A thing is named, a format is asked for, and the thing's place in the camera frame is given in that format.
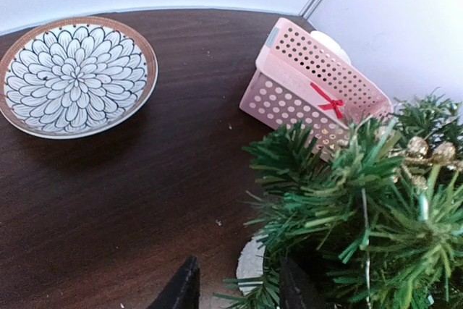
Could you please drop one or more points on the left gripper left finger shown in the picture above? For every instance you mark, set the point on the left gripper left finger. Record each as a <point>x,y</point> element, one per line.
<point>183,289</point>

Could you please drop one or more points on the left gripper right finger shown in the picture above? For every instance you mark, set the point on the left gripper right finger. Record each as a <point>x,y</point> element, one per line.
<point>296,291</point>

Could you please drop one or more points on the small green christmas tree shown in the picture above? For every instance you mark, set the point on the small green christmas tree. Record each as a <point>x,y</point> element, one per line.
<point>362,245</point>

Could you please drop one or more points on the gold glitter berry sprig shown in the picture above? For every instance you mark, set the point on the gold glitter berry sprig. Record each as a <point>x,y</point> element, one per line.
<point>418,166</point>

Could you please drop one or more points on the pink plastic basket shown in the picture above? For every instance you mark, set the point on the pink plastic basket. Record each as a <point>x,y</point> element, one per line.
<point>279,93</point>

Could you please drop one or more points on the red ribbon bow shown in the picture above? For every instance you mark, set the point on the red ribbon bow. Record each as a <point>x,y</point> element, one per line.
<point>331,104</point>

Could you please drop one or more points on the flower pattern plate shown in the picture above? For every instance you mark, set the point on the flower pattern plate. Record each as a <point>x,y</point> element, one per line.
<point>76,77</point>

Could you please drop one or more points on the white ceramic bowl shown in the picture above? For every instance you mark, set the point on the white ceramic bowl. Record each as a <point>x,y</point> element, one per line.
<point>331,44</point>

